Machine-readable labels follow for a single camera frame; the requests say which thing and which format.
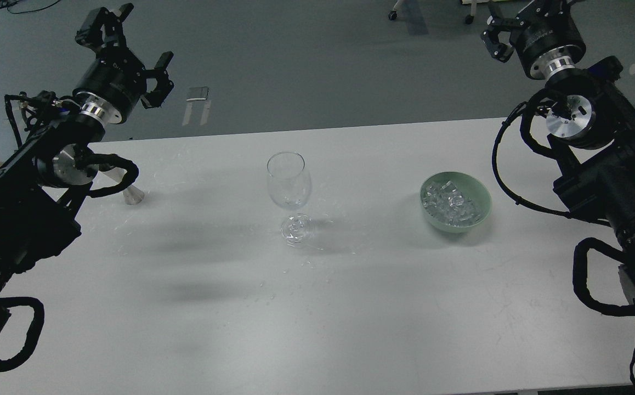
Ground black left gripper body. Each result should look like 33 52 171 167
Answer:
72 47 147 123

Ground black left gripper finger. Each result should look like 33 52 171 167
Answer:
140 52 174 109
75 3 134 54

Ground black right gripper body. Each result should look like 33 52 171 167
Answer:
513 10 586 80

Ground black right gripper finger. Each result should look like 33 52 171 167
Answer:
480 16 518 63
516 1 576 20

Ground steel cocktail jigger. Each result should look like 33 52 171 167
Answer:
100 167 145 205

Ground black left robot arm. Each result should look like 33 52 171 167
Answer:
0 3 174 372

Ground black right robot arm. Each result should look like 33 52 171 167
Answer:
480 1 635 365

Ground clear wine glass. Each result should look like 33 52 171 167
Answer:
267 151 313 247

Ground clear ice cubes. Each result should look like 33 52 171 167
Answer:
423 180 483 227

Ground green bowl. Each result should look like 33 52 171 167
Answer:
419 172 492 233

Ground black floor cables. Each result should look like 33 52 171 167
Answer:
0 0 61 24

